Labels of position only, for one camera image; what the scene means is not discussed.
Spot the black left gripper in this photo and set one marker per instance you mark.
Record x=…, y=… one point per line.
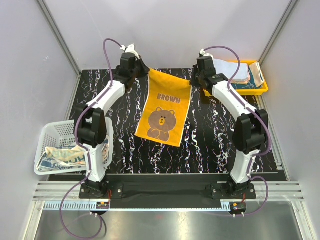
x=144, y=69

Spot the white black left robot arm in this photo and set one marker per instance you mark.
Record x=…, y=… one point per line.
x=90, y=129

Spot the yellow plastic tray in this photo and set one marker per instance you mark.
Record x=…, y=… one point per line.
x=256, y=92

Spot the left orange connector box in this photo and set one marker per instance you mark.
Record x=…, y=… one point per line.
x=104, y=205

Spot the light blue white towel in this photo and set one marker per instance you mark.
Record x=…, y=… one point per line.
x=229, y=68

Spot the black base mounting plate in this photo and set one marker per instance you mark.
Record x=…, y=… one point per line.
x=216, y=186

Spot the aluminium frame rail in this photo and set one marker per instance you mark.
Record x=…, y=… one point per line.
x=277, y=191

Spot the pink white rabbit towel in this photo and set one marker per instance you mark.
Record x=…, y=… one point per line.
x=241, y=81

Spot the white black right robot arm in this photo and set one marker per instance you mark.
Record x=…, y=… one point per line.
x=250, y=131

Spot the blue white patterned towel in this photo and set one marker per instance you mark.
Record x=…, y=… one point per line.
x=62, y=158

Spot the right orange connector box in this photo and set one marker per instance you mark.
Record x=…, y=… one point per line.
x=238, y=207

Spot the white plastic laundry basket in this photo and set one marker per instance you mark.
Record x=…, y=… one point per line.
x=60, y=135

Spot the orange connector box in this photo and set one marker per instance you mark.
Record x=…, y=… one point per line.
x=238, y=207
x=104, y=205

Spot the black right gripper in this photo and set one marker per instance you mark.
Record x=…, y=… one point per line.
x=194, y=71

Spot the yellow brown bear towel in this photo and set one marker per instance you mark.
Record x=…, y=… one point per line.
x=166, y=109

